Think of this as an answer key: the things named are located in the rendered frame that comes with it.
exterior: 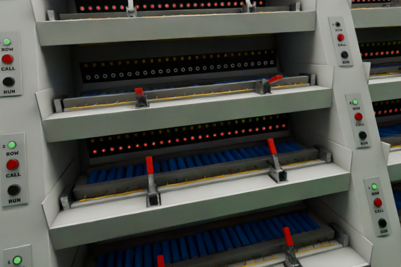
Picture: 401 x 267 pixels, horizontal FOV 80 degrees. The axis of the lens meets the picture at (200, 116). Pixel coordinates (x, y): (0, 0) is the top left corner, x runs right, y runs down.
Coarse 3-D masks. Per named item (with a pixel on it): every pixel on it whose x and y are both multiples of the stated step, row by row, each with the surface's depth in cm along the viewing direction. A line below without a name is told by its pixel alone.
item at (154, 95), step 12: (216, 84) 55; (228, 84) 55; (240, 84) 55; (252, 84) 56; (276, 84) 57; (288, 84) 58; (300, 84) 56; (96, 96) 50; (108, 96) 50; (120, 96) 50; (132, 96) 51; (156, 96) 52; (168, 96) 52; (180, 96) 53
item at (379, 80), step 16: (368, 48) 76; (384, 48) 77; (400, 48) 79; (368, 64) 55; (384, 64) 76; (400, 64) 74; (368, 80) 56; (384, 80) 59; (400, 80) 58; (384, 96) 58; (400, 96) 59
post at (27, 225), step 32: (0, 0) 45; (64, 0) 64; (32, 32) 45; (32, 64) 44; (64, 64) 58; (32, 96) 43; (0, 128) 42; (32, 128) 42; (32, 160) 42; (64, 160) 51; (0, 192) 40; (32, 192) 41; (0, 224) 40; (32, 224) 40; (0, 256) 39; (32, 256) 40; (64, 256) 46
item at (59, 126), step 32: (288, 64) 70; (64, 96) 50; (224, 96) 53; (256, 96) 51; (288, 96) 52; (320, 96) 54; (64, 128) 44; (96, 128) 45; (128, 128) 47; (160, 128) 48
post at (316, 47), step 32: (320, 0) 57; (288, 32) 68; (320, 32) 56; (352, 32) 57; (320, 64) 57; (320, 128) 60; (352, 128) 53; (352, 160) 52; (384, 160) 54; (352, 192) 52; (384, 192) 53; (352, 224) 53; (384, 256) 50
